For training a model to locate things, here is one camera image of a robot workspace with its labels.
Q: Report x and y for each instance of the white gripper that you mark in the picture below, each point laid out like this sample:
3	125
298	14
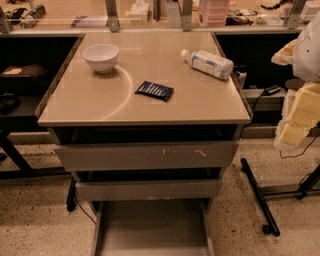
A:
308	56

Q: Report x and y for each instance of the pink stacked trays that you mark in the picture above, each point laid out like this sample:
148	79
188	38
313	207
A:
213	13

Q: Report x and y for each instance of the middle grey drawer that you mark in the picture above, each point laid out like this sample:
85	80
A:
148	190

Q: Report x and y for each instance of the clear plastic water bottle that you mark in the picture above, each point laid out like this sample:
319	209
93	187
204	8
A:
211	64

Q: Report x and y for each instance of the open bottom grey drawer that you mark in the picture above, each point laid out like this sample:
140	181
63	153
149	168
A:
152	228

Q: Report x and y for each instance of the white ceramic bowl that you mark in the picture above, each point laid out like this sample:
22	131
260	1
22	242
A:
102	58

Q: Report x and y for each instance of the black power adapter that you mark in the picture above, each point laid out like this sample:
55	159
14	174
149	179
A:
271	90

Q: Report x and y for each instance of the white tissue box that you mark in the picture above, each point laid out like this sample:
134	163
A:
139	11

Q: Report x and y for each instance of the dark blue rxbar wrapper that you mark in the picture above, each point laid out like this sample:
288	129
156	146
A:
155	90

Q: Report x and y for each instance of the top grey drawer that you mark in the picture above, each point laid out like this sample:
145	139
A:
146	156

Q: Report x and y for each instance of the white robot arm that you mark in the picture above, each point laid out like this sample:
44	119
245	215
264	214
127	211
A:
306	55

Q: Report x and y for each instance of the black floor stand bar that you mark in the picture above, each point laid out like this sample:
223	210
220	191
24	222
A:
271	226

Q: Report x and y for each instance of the black desk leg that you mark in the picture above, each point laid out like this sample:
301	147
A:
13	153

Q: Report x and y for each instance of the grey drawer cabinet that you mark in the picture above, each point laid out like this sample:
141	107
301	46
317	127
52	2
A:
83	106

